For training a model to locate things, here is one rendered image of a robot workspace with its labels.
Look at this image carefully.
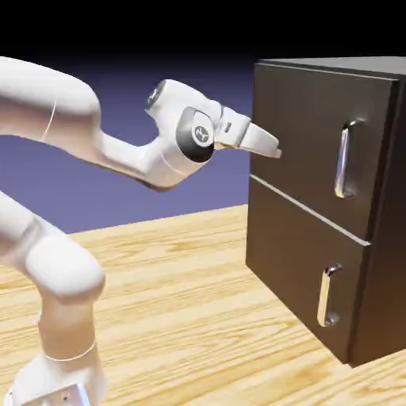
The dark cabinet door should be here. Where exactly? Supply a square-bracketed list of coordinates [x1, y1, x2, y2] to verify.
[245, 176, 372, 365]
[249, 62, 401, 242]

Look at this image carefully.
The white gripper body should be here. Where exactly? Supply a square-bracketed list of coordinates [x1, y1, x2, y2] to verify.
[239, 121, 282, 159]

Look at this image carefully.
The curved silver door handle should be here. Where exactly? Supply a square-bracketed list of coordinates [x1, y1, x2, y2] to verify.
[316, 262, 343, 328]
[333, 118, 366, 200]

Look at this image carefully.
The dark wood cabinet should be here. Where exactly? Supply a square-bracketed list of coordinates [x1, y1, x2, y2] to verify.
[245, 56, 406, 369]

